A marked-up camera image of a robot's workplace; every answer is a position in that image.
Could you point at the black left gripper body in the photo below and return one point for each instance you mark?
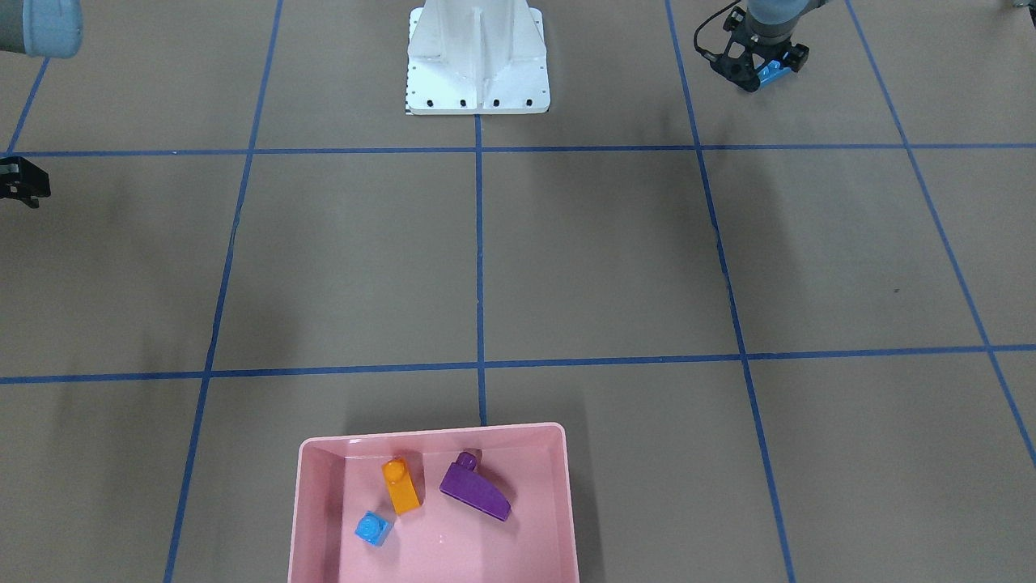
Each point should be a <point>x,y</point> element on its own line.
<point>796,55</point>

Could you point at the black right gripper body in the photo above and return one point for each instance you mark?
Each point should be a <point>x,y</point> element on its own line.
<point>18,180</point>

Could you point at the long blue block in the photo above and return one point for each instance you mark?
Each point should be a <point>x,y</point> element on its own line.
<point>771,72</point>

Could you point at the small blue block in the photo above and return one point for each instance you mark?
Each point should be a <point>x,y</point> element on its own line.
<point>373,529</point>

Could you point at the orange block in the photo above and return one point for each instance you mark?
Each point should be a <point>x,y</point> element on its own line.
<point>400,486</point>

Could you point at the purple block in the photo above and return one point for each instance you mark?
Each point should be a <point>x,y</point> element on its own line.
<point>462,482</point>

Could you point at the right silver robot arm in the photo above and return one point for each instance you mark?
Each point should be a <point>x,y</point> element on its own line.
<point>49,29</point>

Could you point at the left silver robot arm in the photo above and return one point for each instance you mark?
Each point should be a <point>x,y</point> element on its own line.
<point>792,6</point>

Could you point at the pink plastic box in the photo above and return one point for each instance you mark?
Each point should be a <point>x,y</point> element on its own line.
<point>339,478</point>

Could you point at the brown paper table cover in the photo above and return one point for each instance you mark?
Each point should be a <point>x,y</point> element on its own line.
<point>790,335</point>

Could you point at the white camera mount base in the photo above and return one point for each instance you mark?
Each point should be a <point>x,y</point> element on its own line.
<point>476,58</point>

